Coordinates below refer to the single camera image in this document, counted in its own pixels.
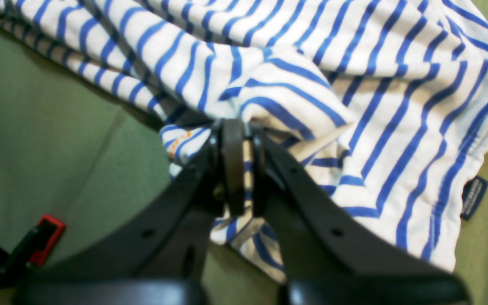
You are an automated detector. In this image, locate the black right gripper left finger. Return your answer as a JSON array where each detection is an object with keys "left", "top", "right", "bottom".
[{"left": 13, "top": 119, "right": 246, "bottom": 305}]

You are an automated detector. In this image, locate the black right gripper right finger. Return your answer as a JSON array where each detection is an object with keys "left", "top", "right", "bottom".
[{"left": 250, "top": 124, "right": 469, "bottom": 305}]

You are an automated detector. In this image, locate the blue white striped t-shirt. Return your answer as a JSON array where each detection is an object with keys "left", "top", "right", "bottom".
[{"left": 0, "top": 0, "right": 488, "bottom": 272}]

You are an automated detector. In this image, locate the red black clamp left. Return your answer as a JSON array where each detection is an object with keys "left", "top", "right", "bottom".
[{"left": 0, "top": 214, "right": 67, "bottom": 289}]

